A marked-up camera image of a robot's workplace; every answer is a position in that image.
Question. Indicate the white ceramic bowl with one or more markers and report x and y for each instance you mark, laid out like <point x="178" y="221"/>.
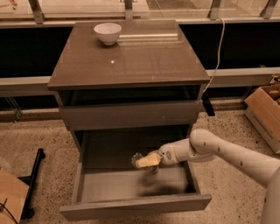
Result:
<point x="108" y="33"/>

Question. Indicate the closed top drawer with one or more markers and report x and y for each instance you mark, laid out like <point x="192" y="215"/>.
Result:
<point x="130" y="115"/>

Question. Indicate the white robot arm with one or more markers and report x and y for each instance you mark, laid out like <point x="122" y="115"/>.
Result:
<point x="202" y="144"/>

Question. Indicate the cardboard box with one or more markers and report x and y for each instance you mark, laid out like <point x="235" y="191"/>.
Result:
<point x="264" y="112"/>

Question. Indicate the grey drawer cabinet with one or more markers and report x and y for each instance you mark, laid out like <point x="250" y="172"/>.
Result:
<point x="152" y="61"/>

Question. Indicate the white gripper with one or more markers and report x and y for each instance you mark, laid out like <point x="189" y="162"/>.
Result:
<point x="166" y="154"/>

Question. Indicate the clear plastic water bottle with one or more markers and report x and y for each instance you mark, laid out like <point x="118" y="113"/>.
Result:
<point x="134" y="160"/>

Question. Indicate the black metal stand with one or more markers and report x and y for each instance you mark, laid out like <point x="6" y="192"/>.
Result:
<point x="30" y="180"/>

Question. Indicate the open middle drawer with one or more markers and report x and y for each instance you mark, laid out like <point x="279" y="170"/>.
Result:
<point x="108" y="186"/>

